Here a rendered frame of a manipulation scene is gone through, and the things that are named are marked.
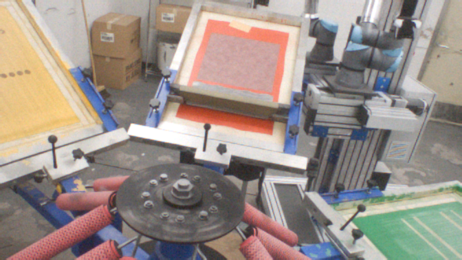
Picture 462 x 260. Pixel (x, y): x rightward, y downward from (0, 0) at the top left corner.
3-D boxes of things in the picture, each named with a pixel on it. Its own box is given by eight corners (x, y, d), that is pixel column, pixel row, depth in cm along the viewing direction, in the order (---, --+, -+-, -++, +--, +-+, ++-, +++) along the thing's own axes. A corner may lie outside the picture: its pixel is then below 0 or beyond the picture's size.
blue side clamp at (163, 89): (167, 76, 177) (166, 66, 171) (178, 78, 177) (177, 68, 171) (147, 131, 162) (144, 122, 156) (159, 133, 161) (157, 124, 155)
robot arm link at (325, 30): (328, 45, 240) (334, 23, 234) (310, 39, 247) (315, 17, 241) (337, 43, 248) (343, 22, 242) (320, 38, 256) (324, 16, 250)
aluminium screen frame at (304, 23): (196, 5, 202) (195, -2, 199) (309, 23, 198) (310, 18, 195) (148, 131, 160) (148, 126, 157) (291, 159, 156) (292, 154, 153)
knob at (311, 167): (300, 161, 153) (304, 152, 146) (315, 164, 152) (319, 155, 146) (298, 178, 149) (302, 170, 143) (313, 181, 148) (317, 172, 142)
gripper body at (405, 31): (414, 41, 146) (412, 36, 157) (419, 17, 143) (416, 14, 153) (392, 40, 148) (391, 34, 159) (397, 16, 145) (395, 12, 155)
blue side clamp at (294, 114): (289, 99, 174) (292, 89, 168) (300, 101, 173) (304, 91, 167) (280, 157, 158) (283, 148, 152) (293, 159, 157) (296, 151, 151)
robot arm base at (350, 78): (357, 80, 215) (361, 62, 211) (368, 90, 202) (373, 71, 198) (331, 77, 213) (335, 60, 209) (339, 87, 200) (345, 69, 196)
